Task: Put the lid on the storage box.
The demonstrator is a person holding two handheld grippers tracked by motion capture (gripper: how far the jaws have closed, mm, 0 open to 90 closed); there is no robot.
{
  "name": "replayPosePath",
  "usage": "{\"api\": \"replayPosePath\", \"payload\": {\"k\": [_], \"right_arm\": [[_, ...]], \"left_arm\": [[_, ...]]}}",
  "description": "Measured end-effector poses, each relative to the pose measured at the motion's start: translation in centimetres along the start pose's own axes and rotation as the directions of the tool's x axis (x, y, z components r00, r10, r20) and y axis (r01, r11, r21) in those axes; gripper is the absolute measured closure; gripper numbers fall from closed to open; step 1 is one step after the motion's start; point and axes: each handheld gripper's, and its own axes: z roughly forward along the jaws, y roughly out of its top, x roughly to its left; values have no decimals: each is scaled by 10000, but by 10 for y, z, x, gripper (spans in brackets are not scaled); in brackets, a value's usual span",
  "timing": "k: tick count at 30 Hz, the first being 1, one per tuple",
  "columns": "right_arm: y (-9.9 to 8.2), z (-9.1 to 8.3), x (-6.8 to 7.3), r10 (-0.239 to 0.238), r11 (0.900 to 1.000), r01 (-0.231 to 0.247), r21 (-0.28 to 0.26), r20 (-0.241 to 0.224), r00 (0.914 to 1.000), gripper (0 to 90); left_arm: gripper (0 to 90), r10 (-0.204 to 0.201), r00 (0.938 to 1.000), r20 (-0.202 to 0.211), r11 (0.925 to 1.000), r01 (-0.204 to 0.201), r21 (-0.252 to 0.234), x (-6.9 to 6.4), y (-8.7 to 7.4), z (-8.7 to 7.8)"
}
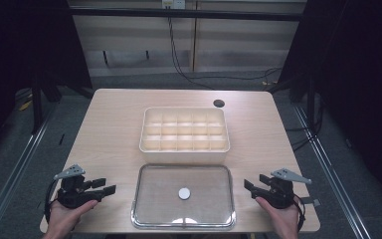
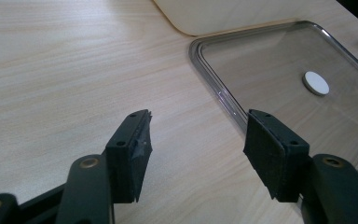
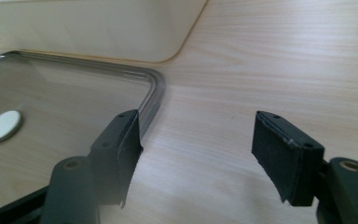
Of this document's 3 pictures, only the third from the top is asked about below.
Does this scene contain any white round knob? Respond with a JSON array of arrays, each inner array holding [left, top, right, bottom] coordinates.
[[0, 109, 24, 144]]

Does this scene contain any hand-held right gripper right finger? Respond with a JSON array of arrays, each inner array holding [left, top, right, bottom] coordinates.
[[251, 110, 325, 207]]

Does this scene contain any clear glass lid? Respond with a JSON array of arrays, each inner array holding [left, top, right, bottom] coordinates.
[[0, 49, 166, 209]]

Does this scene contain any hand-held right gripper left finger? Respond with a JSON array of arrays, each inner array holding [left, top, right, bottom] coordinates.
[[87, 108, 145, 209]]

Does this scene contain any beige cutting board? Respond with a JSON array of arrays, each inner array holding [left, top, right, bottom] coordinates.
[[0, 0, 210, 64]]

